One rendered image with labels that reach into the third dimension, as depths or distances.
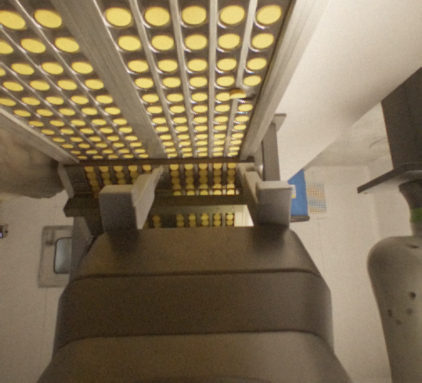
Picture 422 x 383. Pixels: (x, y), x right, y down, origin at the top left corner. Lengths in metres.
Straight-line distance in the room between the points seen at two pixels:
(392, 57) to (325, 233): 3.88
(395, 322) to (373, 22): 0.51
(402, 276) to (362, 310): 3.87
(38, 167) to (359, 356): 4.43
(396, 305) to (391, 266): 0.07
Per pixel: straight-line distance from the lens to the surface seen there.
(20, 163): 0.37
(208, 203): 0.36
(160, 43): 0.17
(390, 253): 0.67
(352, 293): 4.45
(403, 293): 0.67
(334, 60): 0.48
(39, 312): 4.60
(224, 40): 0.17
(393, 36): 0.47
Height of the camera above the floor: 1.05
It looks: 14 degrees down
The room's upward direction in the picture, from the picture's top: 178 degrees clockwise
